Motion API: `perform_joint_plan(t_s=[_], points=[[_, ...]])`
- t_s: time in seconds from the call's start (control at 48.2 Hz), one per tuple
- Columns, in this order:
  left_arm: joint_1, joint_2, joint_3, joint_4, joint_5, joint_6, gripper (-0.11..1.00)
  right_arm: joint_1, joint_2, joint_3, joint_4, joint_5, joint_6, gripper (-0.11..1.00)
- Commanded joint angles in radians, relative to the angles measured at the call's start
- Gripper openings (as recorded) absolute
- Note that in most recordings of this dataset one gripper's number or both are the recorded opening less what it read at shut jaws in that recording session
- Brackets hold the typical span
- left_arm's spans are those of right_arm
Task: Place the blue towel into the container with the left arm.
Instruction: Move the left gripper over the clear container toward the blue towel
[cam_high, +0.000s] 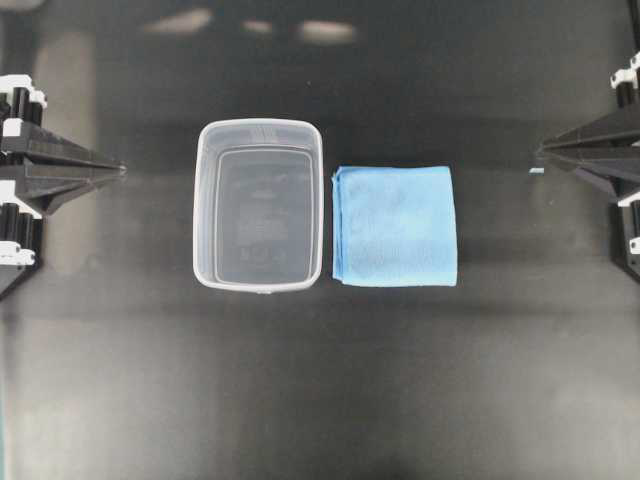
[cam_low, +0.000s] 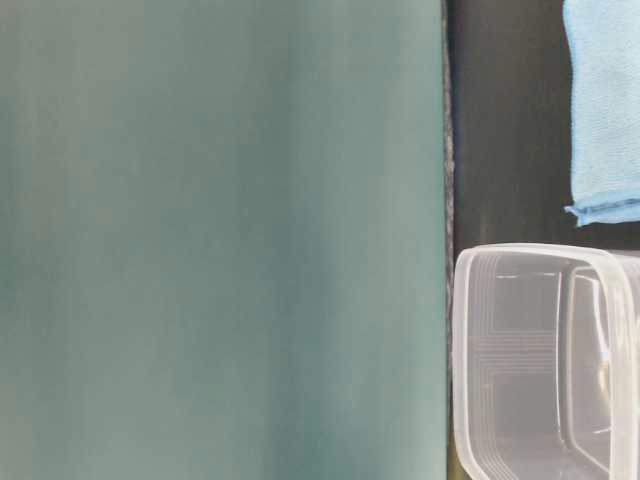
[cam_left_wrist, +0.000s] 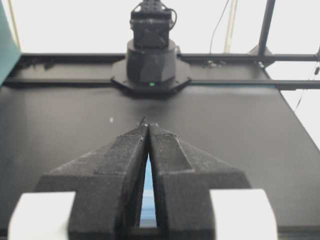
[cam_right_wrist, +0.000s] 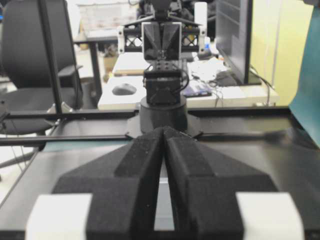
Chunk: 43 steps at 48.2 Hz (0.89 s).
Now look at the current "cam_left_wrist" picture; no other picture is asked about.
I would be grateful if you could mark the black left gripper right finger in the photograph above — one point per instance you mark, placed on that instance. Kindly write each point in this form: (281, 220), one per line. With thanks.
(183, 176)

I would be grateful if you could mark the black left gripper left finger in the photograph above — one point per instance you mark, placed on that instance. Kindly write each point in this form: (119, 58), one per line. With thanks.
(108, 183)

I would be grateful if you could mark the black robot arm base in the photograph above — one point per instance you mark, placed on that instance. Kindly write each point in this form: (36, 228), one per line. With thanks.
(151, 63)

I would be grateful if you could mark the blue towel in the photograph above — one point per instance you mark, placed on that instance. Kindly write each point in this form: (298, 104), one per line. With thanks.
(148, 209)

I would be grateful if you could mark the teal panel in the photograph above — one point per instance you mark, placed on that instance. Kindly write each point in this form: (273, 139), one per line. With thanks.
(10, 50)

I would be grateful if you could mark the black metal frame rail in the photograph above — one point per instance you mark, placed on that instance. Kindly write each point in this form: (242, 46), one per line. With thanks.
(197, 69)

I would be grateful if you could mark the black vertical frame post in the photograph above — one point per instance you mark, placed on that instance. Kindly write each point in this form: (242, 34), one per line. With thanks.
(261, 49)

